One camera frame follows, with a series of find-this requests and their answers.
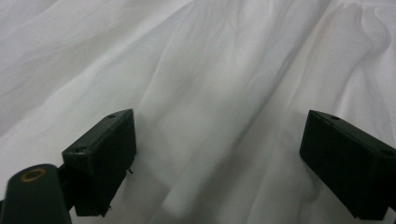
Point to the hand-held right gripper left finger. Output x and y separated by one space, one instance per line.
99 161

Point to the white dress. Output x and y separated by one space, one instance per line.
202 77

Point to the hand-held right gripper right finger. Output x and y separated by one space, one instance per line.
351 168

